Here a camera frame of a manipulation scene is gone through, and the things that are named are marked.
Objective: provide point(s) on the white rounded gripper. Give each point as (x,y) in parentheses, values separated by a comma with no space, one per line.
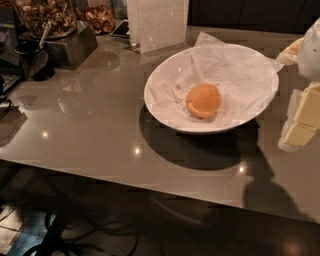
(310,53)

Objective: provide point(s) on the white oval bowl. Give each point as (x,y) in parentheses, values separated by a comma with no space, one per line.
(160,96)

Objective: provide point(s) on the bowl of dried snacks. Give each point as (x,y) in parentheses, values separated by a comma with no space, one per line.
(101,17)

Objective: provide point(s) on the white crumpled paper liner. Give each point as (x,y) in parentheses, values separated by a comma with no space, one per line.
(233,73)

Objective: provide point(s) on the black smartphone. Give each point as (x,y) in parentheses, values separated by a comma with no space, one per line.
(122,30)

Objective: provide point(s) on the metal box stand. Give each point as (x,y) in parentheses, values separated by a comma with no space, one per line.
(71,51)

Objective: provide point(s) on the white spoon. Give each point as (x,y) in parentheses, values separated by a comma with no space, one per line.
(47,27)

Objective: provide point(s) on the black cup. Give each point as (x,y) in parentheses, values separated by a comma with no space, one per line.
(36,62)

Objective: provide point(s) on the glass jar of nuts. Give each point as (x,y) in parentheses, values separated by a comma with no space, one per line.
(36,14)

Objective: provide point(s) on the black appliance at left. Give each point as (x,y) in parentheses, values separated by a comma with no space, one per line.
(11,70)

